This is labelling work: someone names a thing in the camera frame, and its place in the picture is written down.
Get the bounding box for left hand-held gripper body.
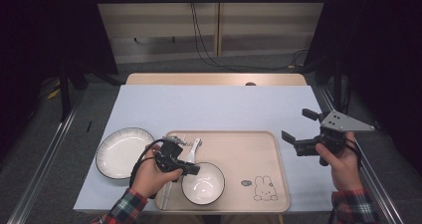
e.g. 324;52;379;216
154;135;192;174

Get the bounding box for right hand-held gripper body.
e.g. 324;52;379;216
293;110;376;157

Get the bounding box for white ceramic spoon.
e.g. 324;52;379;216
183;137;202;165

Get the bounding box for white bowl with black rim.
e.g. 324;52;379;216
180;161;226;206

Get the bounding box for beige tray with rabbit print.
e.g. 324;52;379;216
152;129;291;214

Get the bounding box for white plate with black rim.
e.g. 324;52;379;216
95;126;155;180

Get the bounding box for person's left hand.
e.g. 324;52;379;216
130;144;184;198

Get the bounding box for person's right hand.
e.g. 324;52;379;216
315;131;362;192

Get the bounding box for light blue table mat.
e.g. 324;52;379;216
73;85;334;214

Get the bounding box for wooden table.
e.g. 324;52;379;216
124;72;309;87

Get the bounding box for dark curtain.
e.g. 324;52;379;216
303;0;422;175
0;0;118;158

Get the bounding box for black metal stand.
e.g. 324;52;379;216
59;59;88;122

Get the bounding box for left gripper black strap cable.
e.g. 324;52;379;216
128;138;166;200

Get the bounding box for gripper black strap cable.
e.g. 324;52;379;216
346;137;362;172
128;138;166;200

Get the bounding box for right gripper black strap cable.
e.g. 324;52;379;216
346;137;362;172

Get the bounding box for metal floor rail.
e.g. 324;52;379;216
6;91;86;224
317;87;404;224

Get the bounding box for black floor cables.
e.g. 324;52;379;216
189;0;310;73

